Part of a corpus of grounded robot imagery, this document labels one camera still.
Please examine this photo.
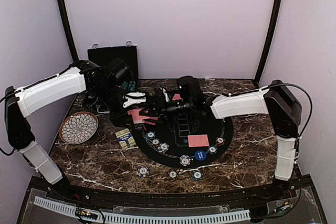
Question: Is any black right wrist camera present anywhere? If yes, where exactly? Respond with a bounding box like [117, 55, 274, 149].
[176, 76, 203, 101]

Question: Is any teal chip row right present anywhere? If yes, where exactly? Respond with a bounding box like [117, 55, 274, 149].
[129, 81, 137, 91]

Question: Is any teal chip row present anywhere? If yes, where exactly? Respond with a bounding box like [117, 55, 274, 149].
[121, 81, 130, 90]
[129, 81, 137, 91]

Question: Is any blue white chip stack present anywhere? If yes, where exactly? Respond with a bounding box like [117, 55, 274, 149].
[138, 166, 150, 178]

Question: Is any red playing card deck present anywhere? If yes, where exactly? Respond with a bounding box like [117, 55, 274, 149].
[128, 108, 149, 124]

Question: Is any blue small blind button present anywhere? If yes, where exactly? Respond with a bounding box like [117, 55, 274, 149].
[194, 151, 207, 161]

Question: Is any red chip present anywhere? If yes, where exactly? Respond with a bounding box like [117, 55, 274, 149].
[216, 137, 225, 146]

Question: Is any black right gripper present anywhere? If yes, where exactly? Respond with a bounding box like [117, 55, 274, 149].
[140, 95, 194, 125]

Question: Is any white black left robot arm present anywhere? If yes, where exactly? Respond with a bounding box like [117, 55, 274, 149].
[1, 59, 146, 201]

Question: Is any orange chip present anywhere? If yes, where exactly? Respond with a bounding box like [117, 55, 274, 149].
[151, 138, 161, 146]

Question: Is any black left frame post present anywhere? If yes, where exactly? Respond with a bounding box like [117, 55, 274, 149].
[57, 0, 80, 61]

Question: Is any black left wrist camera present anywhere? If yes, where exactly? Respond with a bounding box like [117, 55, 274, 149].
[107, 58, 134, 85]

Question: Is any teal blue chip stack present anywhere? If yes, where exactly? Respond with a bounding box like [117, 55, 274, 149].
[192, 170, 204, 182]

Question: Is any brown white chip stack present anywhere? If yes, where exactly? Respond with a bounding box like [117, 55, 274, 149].
[167, 170, 178, 180]

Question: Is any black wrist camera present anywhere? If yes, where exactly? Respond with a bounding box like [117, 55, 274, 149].
[176, 76, 203, 101]
[107, 58, 134, 85]

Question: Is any gold blue card box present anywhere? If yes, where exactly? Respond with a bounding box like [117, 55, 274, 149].
[115, 129, 136, 149]

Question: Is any white cable duct strip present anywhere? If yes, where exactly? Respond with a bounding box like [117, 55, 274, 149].
[33, 196, 250, 223]

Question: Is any teal chip row left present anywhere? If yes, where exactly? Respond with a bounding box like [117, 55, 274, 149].
[121, 81, 130, 90]

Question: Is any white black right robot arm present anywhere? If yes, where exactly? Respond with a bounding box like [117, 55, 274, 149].
[135, 79, 277, 188]

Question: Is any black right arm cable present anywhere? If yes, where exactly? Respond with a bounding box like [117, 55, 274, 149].
[225, 83, 313, 156]

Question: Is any white blue chip bottom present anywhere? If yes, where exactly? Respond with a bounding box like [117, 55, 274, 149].
[180, 155, 191, 167]

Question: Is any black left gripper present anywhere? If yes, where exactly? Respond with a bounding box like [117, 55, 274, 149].
[92, 82, 135, 129]

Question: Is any black poker chip case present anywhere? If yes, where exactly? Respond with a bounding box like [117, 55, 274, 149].
[81, 40, 140, 114]

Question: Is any floral ceramic plate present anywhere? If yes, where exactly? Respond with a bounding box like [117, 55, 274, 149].
[59, 111, 99, 145]

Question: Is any round black poker mat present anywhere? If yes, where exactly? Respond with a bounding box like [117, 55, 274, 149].
[131, 90, 234, 169]

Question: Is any red card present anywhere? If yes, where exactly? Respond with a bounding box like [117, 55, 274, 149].
[172, 93, 182, 101]
[187, 134, 209, 147]

